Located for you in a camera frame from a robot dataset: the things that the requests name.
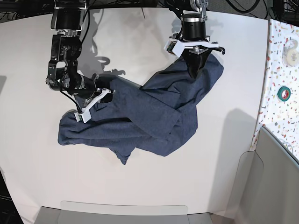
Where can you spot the terrazzo patterned side surface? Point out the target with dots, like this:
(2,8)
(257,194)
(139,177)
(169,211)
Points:
(281,118)

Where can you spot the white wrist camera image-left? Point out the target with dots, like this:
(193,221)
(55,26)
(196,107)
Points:
(84,116)

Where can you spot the gripper body image-right arm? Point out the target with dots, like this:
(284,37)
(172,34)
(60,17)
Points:
(196,53)

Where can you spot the green tape roll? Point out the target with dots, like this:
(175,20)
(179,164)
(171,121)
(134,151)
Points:
(284,93)

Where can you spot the clear tape roll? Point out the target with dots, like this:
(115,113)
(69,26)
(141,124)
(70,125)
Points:
(290,55)

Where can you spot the grey chair bottom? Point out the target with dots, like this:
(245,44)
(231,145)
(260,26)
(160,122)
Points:
(91,213)

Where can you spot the gripper body image-left arm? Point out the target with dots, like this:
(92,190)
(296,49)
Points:
(85,89)

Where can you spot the grey chair right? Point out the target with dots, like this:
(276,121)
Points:
(266,187)

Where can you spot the dark blue t-shirt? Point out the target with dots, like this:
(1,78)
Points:
(159,117)

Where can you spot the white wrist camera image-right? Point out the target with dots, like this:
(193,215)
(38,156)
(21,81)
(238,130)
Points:
(174,47)

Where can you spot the grey chair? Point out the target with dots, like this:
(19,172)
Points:
(266,187)
(91,213)

